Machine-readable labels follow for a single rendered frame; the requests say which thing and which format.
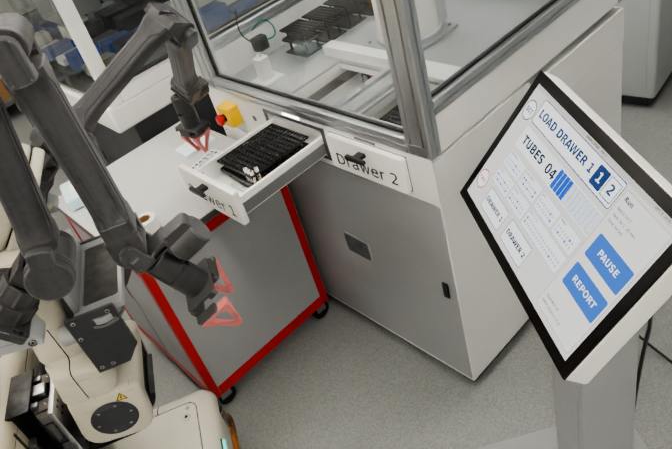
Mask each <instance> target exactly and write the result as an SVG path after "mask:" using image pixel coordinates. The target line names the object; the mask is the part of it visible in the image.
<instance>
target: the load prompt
mask: <svg viewBox="0 0 672 449"><path fill-rule="evenodd" d="M531 122H532V123H533V124H534V126H535V127H536V128H537V129H538V130H539V131H540V133H541V134H542V135H543V136H544V137H545V138H546V140H547V141H548V142H549V143H550V144H551V145H552V147H553V148H554V149H555V150H556V151H557V152H558V154H559V155H560V156H561V157H562V158H563V160H564V161H565V162H566V163H567V164H568V165H569V167H570V168H571V169H572V170H573V171H574V172H575V174H576V175H577V176H578V177H579V178H580V179H581V181H582V182H583V183H584V184H585V185H586V186H587V188H588V189H589V190H590V191H591V192H592V193H593V195H594V196H595V197H596V198H597V199H598V201H599V202H600V203H601V204H602V205H603V206H604V208H605V209H606V210H607V211H608V209H609V208H610V207H611V206H612V205H613V203H614V202H615V201H616V200H617V198H618V197H619V196H620V195H621V193H622V192H623V191H624V190H625V189H626V187H627V186H628V185H629V184H628V183H627V182H626V181H625V180H624V179H623V178H622V177H621V176H620V175H619V174H618V173H617V172H616V171H615V170H614V169H613V168H612V167H611V166H610V165H609V164H608V163H607V161H606V160H605V159H604V158H603V157H602V156H601V155H600V154H599V153H598V152H597V151H596V150H595V149H594V148H593V147H592V146H591V145H590V144H589V143H588V142H587V141H586V139H585V138H584V137H583V136H582V135H581V134H580V133H579V132H578V131H577V130H576V129H575V128H574V127H573V126H572V125H571V124H570V123H569V122H568V121H567V120H566V119H565V117H564V116H563V115H562V114H561V113H560V112H559V111H558V110H557V109H556V108H555V107H554V106H553V105H552V104H551V103H550V102H549V101H548V100H547V99H546V100H545V101H544V103H543V104H542V106H541V107H540V108H539V110H538V111H537V113H536V114H535V116H534V117H533V119H532V120H531Z"/></svg>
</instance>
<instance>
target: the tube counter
mask: <svg viewBox="0 0 672 449"><path fill-rule="evenodd" d="M539 176H540V177H541V178H542V180H543V181H544V182H545V183H546V185H547V186H548V187H549V189H550V190H551V191H552V193H553V194H554V195H555V197H556V198H557V199H558V200H559V202H560V203H561V204H562V206H563V207H564V208H565V210H566V211H567V212H568V214H569V215H570V216H571V218H572V219H573V220H574V221H575V223H576V224H577V225H578V227H579V228H580V229H581V231H582V232H583V233H584V235H585V236H587V235H588V234H589V233H590V231H591V230H592V229H593V228H594V227H595V225H596V224H597V223H598V222H599V220H600V219H601V218H602V217H603V215H602V214H601V212H600V211H599V210H598V209H597V208H596V206H595V205H594V204H593V203H592V202H591V200H590V199H589V198H588V197H587V196H586V194H585V193H584V192H583V191H582V190H581V188H580V187H579V186H578V185H577V184H576V182H575V181H574V180H573V179H572V178H571V176H570V175H569V174H568V173H567V172H566V170H565V169H564V168H563V167H562V166H561V164H560V163H559V162H558V161H557V160H556V159H555V157H554V156H552V158H551V159H550V160H549V162H548V163H547V164H546V166H545V167H544V169H543V170H542V171H541V173H540V174H539Z"/></svg>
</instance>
